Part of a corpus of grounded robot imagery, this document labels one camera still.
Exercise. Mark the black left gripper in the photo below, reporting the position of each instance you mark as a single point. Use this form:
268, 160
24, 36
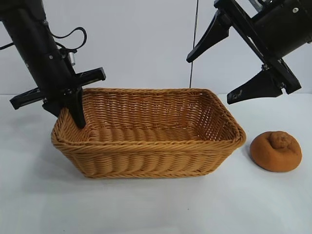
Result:
46, 63

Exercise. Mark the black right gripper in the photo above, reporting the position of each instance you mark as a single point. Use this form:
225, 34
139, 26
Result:
280, 26

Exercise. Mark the tan woven wicker basket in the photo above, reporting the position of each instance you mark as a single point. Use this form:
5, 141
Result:
151, 153

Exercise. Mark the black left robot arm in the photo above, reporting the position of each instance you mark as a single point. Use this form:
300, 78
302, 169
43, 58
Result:
22, 12

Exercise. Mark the brown round bread bun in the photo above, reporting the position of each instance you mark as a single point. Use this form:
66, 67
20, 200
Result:
268, 157

